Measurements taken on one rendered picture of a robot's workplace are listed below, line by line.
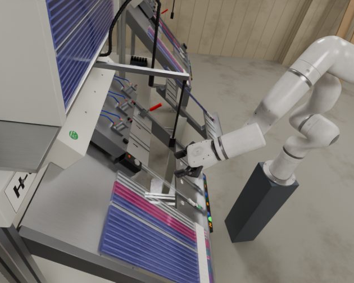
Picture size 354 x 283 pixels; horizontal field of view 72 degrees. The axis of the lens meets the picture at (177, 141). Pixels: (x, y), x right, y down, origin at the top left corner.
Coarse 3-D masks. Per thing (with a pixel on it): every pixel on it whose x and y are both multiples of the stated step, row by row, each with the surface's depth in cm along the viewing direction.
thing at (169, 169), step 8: (184, 120) 147; (176, 128) 151; (184, 128) 152; (176, 136) 156; (168, 160) 172; (168, 168) 178; (168, 176) 184; (152, 184) 205; (160, 184) 206; (152, 192) 199; (160, 192) 201; (168, 192) 198
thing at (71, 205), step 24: (144, 120) 108; (144, 144) 98; (48, 168) 58; (72, 168) 64; (96, 168) 71; (48, 192) 55; (72, 192) 60; (96, 192) 67; (24, 216) 49; (48, 216) 53; (72, 216) 57; (96, 216) 63; (72, 240) 55; (96, 240) 59
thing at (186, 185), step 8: (176, 144) 123; (176, 160) 115; (184, 160) 122; (176, 168) 111; (184, 168) 118; (184, 176) 113; (176, 184) 104; (184, 184) 110; (192, 184) 116; (184, 192) 107; (192, 192) 113; (200, 192) 118; (176, 200) 98; (184, 200) 103; (200, 200) 115; (176, 208) 96; (184, 208) 100; (192, 208) 105; (192, 216) 102; (200, 216) 108; (200, 224) 104
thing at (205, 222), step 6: (204, 186) 121; (204, 192) 118; (204, 198) 115; (204, 204) 113; (204, 210) 111; (204, 216) 109; (204, 222) 107; (204, 228) 105; (210, 240) 100; (210, 246) 98; (210, 252) 97; (210, 258) 95; (210, 264) 94
